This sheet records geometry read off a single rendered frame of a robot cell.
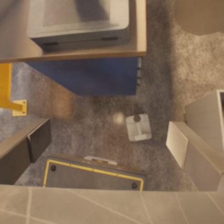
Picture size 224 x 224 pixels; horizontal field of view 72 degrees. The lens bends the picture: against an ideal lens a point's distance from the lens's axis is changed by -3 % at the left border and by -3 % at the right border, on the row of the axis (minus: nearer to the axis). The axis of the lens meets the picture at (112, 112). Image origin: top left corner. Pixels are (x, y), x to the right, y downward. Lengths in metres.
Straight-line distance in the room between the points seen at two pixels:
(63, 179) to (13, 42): 0.88
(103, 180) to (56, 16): 0.92
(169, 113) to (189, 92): 0.24
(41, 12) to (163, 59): 1.17
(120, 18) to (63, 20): 0.14
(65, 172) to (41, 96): 0.80
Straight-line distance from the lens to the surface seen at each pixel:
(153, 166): 1.39
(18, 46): 0.59
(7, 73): 1.68
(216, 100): 0.91
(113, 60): 0.64
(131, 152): 1.36
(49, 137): 0.17
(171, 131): 0.16
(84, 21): 0.43
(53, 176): 1.20
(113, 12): 0.43
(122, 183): 1.09
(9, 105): 1.60
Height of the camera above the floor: 1.35
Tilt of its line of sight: 80 degrees down
